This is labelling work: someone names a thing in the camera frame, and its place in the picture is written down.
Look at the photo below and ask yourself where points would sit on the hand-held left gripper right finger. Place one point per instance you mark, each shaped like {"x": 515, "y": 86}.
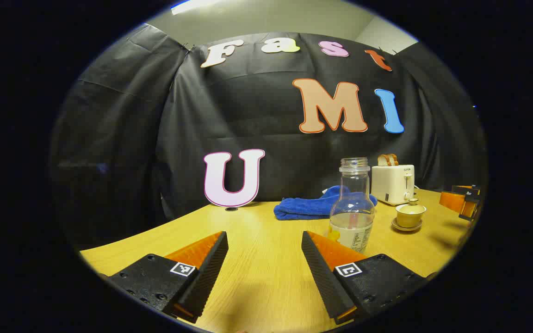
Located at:
{"x": 326, "y": 282}

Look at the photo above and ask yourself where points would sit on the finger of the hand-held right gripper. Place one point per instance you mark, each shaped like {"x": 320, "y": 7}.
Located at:
{"x": 449, "y": 201}
{"x": 469, "y": 208}

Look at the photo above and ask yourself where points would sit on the cream teacup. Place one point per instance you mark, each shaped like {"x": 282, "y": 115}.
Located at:
{"x": 410, "y": 219}

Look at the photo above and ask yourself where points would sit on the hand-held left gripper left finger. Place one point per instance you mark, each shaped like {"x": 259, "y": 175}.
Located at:
{"x": 204, "y": 282}

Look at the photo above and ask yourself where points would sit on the toast bread slice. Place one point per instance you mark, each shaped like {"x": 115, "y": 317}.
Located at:
{"x": 383, "y": 161}
{"x": 393, "y": 159}

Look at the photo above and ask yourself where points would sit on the cream saucer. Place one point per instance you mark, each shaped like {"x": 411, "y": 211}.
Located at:
{"x": 405, "y": 228}

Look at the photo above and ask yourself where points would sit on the black backdrop cloth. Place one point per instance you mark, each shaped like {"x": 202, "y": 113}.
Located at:
{"x": 257, "y": 115}

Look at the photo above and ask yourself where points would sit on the cream teacup lid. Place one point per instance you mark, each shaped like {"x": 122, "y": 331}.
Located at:
{"x": 411, "y": 208}

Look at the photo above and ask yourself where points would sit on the blue towel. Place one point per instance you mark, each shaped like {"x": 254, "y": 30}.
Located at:
{"x": 301, "y": 208}

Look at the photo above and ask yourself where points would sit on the white toaster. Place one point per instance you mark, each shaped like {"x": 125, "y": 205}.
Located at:
{"x": 392, "y": 184}

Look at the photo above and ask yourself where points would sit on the clear water bottle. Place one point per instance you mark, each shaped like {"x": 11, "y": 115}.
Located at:
{"x": 352, "y": 217}

